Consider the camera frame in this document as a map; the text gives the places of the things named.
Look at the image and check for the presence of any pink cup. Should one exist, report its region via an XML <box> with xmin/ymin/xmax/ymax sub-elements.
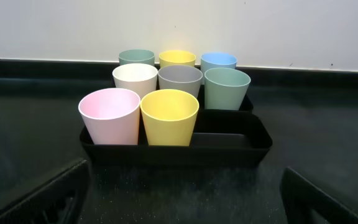
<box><xmin>78</xmin><ymin>87</ymin><xmax>142</xmax><ymax>146</ymax></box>

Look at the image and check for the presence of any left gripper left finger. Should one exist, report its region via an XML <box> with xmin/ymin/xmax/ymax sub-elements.
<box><xmin>0</xmin><ymin>158</ymin><xmax>92</xmax><ymax>224</ymax></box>

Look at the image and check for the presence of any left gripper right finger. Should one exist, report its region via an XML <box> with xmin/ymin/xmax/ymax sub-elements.
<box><xmin>279</xmin><ymin>166</ymin><xmax>358</xmax><ymax>224</ymax></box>

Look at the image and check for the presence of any grey cup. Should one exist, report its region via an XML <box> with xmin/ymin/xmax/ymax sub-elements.
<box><xmin>157</xmin><ymin>64</ymin><xmax>204</xmax><ymax>99</ymax></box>

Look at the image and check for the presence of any yellow cup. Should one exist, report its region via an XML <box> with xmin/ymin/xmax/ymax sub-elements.
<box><xmin>158</xmin><ymin>49</ymin><xmax>197</xmax><ymax>69</ymax></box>
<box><xmin>140</xmin><ymin>88</ymin><xmax>200</xmax><ymax>147</ymax></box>

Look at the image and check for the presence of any blue cup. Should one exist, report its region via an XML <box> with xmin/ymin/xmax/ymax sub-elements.
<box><xmin>200</xmin><ymin>52</ymin><xmax>238</xmax><ymax>85</ymax></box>

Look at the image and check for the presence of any white cup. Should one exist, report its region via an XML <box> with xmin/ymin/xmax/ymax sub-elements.
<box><xmin>112</xmin><ymin>63</ymin><xmax>159</xmax><ymax>99</ymax></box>

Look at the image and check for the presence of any green cup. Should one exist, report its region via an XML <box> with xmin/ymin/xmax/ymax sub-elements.
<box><xmin>203</xmin><ymin>67</ymin><xmax>252</xmax><ymax>111</ymax></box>
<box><xmin>118</xmin><ymin>49</ymin><xmax>156</xmax><ymax>67</ymax></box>

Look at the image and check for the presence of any black tray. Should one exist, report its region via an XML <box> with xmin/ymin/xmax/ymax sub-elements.
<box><xmin>79</xmin><ymin>83</ymin><xmax>273</xmax><ymax>168</ymax></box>

